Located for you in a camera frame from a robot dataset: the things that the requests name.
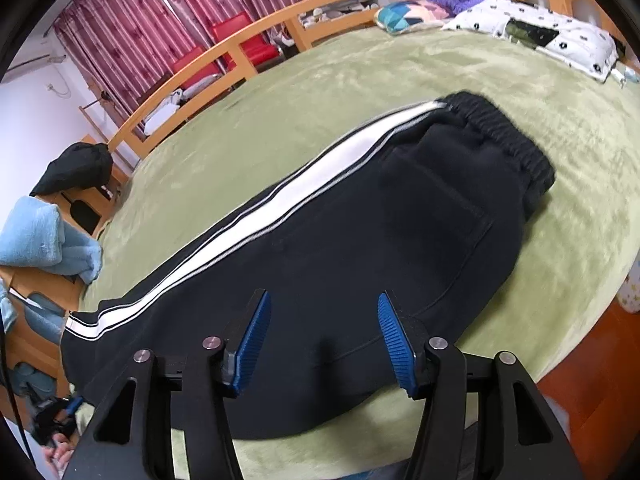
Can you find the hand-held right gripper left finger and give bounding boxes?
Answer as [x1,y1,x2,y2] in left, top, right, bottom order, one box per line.
[62,289,273,480]

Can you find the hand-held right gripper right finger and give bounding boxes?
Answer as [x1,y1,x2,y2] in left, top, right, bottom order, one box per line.
[377,292,584,480]

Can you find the black pants with white stripe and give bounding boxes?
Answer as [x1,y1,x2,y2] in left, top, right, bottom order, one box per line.
[60,91,557,428]

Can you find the person's left hand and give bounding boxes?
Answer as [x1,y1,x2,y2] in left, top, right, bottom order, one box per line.
[44,441,77,477]

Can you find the wooden desk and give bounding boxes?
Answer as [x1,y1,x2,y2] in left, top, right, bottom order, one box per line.
[0,180,126,401]

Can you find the light blue folded towel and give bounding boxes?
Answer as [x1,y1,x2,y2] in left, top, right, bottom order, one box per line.
[0,196,103,285]

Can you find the black garment on footboard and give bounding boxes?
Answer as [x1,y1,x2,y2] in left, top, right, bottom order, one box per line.
[30,142,115,196]

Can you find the white star print bag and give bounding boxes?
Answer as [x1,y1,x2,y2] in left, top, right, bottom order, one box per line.
[617,264,640,312]

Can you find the wooden rack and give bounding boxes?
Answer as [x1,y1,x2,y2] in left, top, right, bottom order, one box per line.
[79,91,127,162]

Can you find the green fleece blanket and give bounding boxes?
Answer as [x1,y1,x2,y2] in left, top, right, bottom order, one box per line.
[75,25,640,480]

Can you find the red chair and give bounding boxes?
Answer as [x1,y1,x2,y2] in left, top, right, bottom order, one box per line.
[170,46,223,91]
[210,11,278,68]

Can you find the colourful geometric pillow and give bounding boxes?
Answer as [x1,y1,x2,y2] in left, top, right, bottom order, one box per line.
[375,0,451,36]

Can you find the dark green cloth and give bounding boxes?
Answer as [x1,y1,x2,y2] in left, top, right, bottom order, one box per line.
[505,17,561,51]

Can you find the white black-dotted cloth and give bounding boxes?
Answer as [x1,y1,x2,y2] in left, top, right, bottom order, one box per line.
[442,0,618,83]

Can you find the red patterned curtains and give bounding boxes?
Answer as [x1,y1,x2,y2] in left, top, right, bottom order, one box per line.
[52,0,331,116]

